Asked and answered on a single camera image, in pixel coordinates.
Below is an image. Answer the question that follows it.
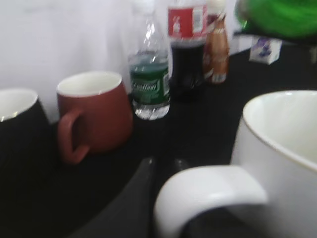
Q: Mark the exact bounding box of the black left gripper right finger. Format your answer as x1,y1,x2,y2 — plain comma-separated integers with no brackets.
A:
174,158,190,173

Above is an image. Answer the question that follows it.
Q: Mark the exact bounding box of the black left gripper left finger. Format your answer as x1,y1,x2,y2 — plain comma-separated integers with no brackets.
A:
70,157,156,238

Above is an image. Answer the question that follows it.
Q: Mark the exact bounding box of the white mug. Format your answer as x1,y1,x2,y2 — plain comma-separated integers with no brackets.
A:
154,90,317,238

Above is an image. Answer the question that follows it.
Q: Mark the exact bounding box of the cestbon water bottle green label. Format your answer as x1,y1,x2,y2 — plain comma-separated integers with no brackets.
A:
128,4,171,121

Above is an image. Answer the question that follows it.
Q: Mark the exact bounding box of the red mug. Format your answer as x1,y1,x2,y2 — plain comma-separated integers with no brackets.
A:
56,71,133,165

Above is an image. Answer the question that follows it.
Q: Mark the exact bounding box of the brown tea drink bottle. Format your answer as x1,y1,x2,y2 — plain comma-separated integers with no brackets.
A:
203,0,230,84

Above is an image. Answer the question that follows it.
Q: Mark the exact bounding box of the black mug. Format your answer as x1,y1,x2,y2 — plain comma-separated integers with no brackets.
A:
0,88,57,189

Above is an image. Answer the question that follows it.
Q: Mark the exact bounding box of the cola bottle red label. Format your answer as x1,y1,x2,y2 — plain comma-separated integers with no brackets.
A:
167,0,208,102

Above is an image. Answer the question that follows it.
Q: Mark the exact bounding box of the small white purple box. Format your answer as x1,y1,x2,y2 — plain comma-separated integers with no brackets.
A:
249,37,282,65

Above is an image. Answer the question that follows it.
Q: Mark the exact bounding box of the green soda bottle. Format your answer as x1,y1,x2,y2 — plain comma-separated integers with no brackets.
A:
235,0,317,45

